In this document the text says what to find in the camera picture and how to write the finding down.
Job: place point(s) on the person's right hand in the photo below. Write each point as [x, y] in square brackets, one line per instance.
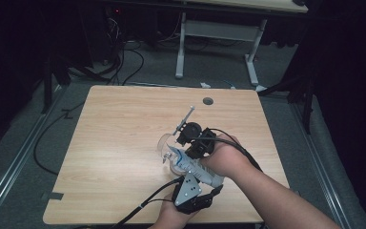
[227, 157]

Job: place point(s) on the person's left hand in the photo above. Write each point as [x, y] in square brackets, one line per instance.
[170, 218]

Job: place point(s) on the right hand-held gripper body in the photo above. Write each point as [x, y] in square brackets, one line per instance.
[200, 144]

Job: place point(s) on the metal floor rail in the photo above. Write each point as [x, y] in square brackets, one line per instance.
[12, 168]
[317, 165]

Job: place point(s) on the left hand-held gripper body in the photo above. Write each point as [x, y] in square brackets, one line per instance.
[187, 191]

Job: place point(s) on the black stand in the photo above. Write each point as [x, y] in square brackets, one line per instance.
[47, 89]
[308, 108]

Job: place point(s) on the desk with white metal frame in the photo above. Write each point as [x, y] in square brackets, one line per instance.
[219, 30]

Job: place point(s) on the small white floor object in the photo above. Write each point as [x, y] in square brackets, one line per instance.
[205, 85]

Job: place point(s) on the dark round table grommet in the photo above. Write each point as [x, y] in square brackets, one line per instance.
[207, 101]

